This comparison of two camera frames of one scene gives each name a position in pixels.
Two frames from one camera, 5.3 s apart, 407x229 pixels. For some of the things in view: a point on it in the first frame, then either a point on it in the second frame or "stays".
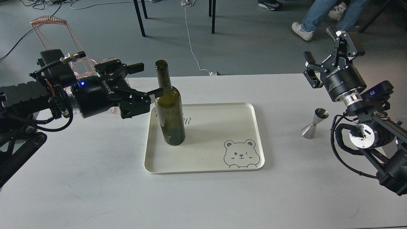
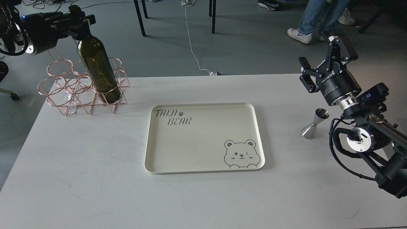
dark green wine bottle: x=169 y=108 → x=101 y=73
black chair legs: x=213 y=13 stays
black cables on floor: x=41 y=4 stays
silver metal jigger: x=309 y=132 stays
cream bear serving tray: x=218 y=137 stays
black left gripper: x=95 y=94 → x=44 y=30
